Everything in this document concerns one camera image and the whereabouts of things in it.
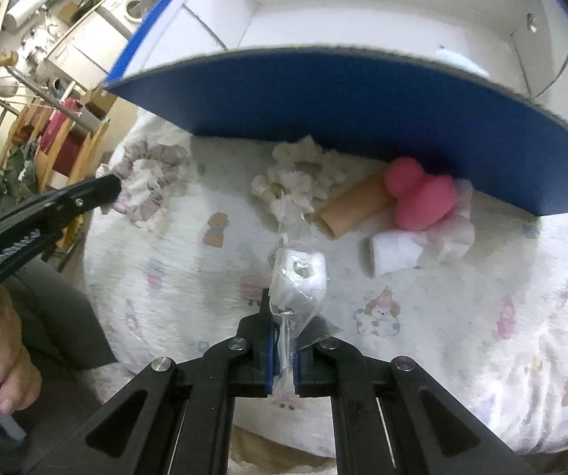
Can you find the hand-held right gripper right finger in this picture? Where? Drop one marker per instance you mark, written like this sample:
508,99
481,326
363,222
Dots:
297,367

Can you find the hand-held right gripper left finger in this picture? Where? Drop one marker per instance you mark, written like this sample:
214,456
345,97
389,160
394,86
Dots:
270,362

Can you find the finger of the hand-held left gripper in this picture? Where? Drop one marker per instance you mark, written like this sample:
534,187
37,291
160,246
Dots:
83,198

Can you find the mauve and white scrunchie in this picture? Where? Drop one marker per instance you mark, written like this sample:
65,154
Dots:
152,178

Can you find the white roll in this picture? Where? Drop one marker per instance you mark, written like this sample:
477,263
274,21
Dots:
297,267

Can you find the blue cardboard box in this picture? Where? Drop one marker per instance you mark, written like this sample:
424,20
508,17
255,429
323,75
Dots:
343,104

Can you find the person's left hand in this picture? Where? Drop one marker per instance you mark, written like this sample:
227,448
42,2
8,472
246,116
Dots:
14,356

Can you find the wooden chair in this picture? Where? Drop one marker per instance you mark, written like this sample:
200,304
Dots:
41,158

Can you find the red bag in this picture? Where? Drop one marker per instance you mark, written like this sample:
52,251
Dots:
61,136

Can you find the brown cardboard carton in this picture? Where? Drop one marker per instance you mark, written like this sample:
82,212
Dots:
98,101

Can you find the printed blanket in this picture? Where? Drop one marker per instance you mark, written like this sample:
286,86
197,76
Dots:
165,267

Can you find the person's grey trousers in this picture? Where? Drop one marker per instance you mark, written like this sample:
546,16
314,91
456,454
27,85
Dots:
58,307

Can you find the white folded cloth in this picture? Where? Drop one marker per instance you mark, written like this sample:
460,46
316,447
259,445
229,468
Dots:
395,252

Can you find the white kitchen counter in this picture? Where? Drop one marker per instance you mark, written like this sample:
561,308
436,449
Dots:
91,42

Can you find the brown cardboard tube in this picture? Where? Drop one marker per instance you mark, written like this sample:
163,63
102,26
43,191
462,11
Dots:
353,208

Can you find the cream ruffled scrunchie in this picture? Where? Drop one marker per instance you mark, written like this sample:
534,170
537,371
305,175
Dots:
296,178

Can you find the white washing machine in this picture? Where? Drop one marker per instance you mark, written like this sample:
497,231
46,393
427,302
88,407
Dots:
126,4

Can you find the white and pink scrunchie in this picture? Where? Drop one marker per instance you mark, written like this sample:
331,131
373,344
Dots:
454,235

